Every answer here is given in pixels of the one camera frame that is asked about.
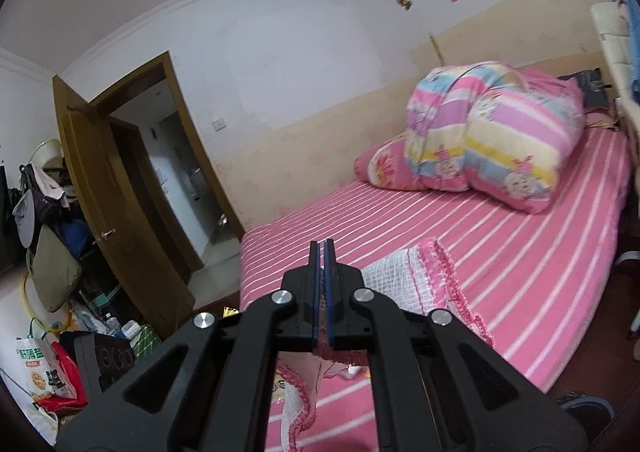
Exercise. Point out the white green printed bag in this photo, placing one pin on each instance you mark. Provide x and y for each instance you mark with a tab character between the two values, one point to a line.
40	367

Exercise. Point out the round beige hat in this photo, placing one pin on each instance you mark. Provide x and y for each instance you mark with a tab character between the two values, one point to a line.
47	151

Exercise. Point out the brown door frame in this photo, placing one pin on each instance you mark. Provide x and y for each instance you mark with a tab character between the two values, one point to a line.
185	96

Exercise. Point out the light blue cloth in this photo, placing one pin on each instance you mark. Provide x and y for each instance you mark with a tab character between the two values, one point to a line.
631	31

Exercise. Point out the white mesh cloth pink trim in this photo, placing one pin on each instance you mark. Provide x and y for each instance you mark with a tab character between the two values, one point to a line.
395	282

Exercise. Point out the white plastic bottle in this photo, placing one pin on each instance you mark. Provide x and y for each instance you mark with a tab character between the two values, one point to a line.
132	330

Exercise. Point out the black flat panel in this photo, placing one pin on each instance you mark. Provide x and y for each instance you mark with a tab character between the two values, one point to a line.
10	222

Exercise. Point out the brown bear wall sticker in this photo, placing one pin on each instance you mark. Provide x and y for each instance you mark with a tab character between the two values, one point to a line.
404	0

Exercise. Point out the olive hanging bag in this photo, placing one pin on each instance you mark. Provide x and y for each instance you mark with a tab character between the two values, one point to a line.
55	272

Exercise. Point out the white light switch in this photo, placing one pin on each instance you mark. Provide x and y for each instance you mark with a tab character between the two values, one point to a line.
219	124

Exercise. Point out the pink floral pillow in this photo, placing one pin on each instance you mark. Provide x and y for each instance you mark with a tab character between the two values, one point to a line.
385	161

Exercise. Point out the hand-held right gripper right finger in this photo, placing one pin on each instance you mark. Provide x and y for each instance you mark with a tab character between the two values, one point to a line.
330	327

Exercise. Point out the green quilted bag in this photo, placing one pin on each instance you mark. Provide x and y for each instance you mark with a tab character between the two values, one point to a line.
147	342

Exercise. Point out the grey hanging cap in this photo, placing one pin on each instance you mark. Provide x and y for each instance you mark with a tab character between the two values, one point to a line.
26	222

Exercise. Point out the dark shoe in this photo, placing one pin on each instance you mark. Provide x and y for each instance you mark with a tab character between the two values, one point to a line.
587	419

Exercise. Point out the white office chair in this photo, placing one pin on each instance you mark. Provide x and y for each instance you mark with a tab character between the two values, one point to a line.
610	46

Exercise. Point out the pink striped bed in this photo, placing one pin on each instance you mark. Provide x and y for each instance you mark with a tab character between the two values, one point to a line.
525	257

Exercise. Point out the brown wooden door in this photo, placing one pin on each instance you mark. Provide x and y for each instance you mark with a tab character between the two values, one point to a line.
110	207

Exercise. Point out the dark blue bag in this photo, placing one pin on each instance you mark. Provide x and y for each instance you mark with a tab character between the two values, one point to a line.
585	86

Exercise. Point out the folded pastel cartoon quilt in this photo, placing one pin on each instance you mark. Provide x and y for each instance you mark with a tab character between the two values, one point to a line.
500	131

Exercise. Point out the black speaker box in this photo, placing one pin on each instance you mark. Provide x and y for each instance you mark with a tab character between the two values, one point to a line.
102	362

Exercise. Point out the blue hanging bag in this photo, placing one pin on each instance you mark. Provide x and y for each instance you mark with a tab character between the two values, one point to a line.
75	237

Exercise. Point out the red plastic bag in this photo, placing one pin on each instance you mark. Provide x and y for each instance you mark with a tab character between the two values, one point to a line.
70	377

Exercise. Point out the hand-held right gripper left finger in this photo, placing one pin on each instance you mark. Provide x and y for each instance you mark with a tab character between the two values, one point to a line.
316	327

